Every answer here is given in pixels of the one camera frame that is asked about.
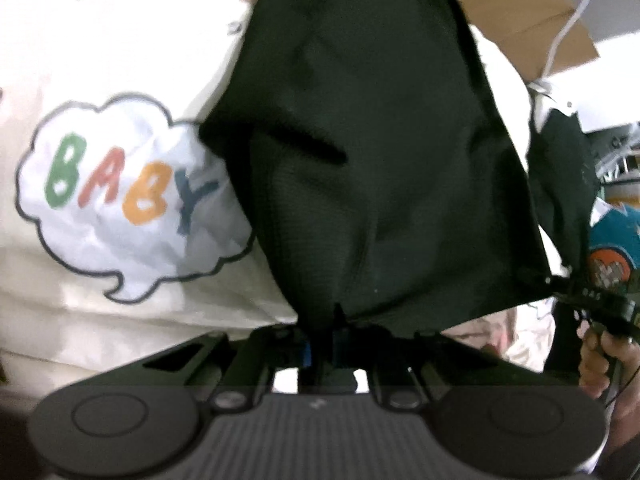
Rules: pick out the teal printed garment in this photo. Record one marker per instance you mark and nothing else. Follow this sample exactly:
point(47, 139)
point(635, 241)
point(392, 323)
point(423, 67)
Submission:
point(616, 245)

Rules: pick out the person's right hand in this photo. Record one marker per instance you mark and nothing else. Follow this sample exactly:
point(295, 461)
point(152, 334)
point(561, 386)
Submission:
point(602, 360)

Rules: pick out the white printed blanket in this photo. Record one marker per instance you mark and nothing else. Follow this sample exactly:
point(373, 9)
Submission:
point(100, 160)

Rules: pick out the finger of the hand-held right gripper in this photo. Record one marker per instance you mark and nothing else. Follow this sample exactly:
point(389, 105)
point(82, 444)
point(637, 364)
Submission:
point(542, 282)

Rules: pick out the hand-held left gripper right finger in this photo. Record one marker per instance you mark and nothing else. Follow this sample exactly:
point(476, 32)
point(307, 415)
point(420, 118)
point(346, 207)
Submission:
point(395, 365)

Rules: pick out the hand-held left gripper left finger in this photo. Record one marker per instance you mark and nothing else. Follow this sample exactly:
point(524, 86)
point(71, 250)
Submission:
point(235, 360)

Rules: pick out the brown cardboard box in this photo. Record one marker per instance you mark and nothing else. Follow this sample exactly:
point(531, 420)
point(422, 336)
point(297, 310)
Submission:
point(520, 15)

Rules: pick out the dark cloth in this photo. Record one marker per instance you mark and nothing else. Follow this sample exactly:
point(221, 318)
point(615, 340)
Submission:
point(562, 185)

